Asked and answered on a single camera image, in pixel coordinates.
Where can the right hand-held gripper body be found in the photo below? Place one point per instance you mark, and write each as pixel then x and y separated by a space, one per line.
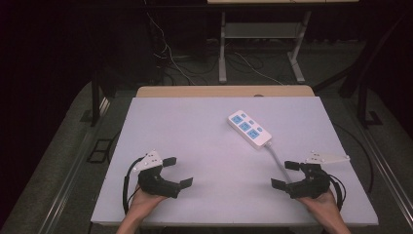
pixel 313 185

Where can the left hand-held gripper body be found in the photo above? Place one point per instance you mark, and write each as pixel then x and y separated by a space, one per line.
pixel 152 182

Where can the person's left hand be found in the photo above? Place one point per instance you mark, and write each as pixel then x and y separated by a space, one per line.
pixel 142 204

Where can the person's right hand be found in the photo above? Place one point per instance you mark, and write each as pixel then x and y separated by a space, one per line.
pixel 324 208

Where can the white table cover board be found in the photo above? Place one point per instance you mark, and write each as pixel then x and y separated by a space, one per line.
pixel 201 139

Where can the white power strip blue sockets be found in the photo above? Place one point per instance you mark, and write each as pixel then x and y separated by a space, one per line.
pixel 249 129

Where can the black stand leg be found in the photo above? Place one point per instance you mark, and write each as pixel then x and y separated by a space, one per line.
pixel 95 97
pixel 365 104

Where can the white metal stand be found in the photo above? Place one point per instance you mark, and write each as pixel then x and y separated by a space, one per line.
pixel 259 31

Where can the black rectangular floor frame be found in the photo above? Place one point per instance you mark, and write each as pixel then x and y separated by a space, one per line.
pixel 99 151

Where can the aluminium floor rail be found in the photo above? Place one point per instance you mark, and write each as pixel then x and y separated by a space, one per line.
pixel 388 169
pixel 69 175

